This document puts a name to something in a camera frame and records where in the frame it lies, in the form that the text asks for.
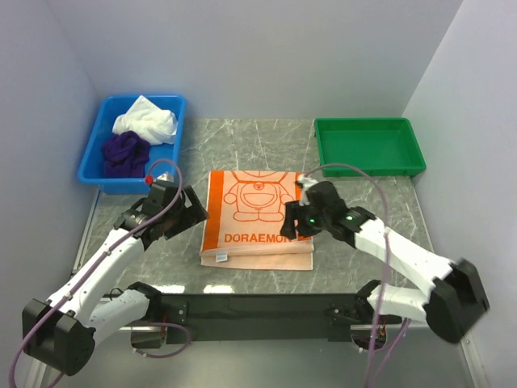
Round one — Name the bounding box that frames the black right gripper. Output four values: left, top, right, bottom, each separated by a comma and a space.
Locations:
280, 199, 330, 240

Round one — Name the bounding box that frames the orange Doraemon towel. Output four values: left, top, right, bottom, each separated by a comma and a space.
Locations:
200, 171, 314, 271

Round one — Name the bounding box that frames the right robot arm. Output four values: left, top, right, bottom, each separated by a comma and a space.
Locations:
280, 175, 490, 344

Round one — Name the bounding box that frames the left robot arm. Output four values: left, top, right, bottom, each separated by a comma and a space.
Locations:
22, 180, 208, 376

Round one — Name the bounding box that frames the purple towel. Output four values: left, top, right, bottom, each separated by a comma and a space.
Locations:
102, 131, 151, 179

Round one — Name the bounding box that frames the blue plastic bin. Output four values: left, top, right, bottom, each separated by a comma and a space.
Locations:
78, 95, 187, 195

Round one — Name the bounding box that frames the white towel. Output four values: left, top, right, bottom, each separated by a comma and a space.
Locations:
112, 95, 178, 146

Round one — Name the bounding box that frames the green plastic tray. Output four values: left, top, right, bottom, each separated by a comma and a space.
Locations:
314, 118, 427, 177

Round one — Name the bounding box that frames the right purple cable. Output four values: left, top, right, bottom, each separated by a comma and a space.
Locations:
301, 162, 412, 388

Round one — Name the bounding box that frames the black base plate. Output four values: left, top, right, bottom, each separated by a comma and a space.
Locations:
113, 293, 403, 349

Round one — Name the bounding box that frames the aluminium mounting rail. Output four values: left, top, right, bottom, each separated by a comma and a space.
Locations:
59, 324, 489, 387

